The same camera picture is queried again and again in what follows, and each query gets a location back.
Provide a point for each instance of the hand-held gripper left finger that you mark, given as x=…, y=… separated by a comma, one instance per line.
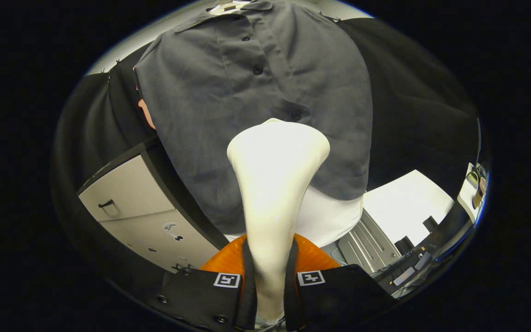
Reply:
x=201, y=299

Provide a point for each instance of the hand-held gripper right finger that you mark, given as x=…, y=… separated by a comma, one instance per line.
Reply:
x=339, y=299

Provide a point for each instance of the white garment steamer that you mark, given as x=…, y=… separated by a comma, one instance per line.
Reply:
x=274, y=184

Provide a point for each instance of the grey button-up shirt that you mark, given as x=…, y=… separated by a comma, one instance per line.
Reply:
x=201, y=115

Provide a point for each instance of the grey ribbed panel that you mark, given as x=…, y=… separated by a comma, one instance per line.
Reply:
x=367, y=244

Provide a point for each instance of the white mannequin torso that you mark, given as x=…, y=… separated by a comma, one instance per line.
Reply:
x=330, y=216

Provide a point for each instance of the grey cabinet with dark top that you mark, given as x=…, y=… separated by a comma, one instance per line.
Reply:
x=145, y=216

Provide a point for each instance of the black backdrop cloth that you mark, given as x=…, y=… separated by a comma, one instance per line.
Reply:
x=413, y=115

